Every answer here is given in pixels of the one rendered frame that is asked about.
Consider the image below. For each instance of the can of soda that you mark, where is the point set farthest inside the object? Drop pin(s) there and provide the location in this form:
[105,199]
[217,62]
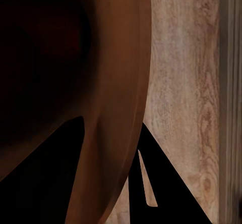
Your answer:
[58,32]
[18,59]

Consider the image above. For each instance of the trash can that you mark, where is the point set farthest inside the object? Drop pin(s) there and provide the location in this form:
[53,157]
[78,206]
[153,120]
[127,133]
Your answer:
[108,89]

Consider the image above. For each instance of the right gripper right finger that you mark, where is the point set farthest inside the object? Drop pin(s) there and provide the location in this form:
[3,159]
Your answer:
[176,204]

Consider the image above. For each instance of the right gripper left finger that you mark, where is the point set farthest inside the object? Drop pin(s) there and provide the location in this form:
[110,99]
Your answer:
[38,190]

